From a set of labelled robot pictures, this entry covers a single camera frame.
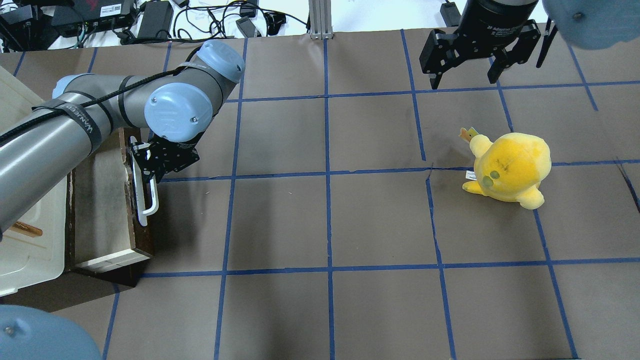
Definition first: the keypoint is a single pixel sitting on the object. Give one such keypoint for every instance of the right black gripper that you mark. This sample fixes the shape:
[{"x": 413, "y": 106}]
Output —
[{"x": 489, "y": 22}]

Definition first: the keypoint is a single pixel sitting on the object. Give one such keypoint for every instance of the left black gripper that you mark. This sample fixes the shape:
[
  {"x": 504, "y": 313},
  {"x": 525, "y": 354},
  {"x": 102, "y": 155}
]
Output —
[{"x": 172, "y": 156}]

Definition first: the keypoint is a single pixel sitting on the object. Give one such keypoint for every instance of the white drawer handle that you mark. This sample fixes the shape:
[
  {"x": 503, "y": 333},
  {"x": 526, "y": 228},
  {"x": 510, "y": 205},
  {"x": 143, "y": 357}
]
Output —
[{"x": 146, "y": 195}]

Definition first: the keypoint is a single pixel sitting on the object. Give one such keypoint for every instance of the dark brown wooden drawer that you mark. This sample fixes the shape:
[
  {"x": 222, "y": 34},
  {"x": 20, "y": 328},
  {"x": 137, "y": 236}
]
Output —
[{"x": 107, "y": 233}]

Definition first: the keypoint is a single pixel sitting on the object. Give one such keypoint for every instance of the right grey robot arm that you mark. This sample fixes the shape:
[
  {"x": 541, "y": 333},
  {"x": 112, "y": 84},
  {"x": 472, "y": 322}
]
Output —
[{"x": 585, "y": 24}]

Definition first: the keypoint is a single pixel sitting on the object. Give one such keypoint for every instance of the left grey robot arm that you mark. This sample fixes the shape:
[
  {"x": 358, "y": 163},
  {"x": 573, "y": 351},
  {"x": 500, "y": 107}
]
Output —
[{"x": 177, "y": 106}]

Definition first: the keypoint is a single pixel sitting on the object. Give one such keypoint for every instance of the yellow plush dinosaur toy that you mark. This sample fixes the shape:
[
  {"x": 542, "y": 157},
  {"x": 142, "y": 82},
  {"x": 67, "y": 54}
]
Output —
[{"x": 509, "y": 169}]

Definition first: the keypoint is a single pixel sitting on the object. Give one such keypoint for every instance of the black power adapter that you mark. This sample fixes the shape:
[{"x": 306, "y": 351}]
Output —
[{"x": 156, "y": 19}]

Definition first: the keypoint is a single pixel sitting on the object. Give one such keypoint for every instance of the wooden stick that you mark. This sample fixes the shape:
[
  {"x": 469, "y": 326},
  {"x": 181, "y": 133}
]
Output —
[{"x": 26, "y": 229}]

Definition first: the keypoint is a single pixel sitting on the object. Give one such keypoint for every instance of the aluminium frame post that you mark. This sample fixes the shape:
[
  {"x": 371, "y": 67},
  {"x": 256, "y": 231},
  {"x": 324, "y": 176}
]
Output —
[{"x": 320, "y": 19}]

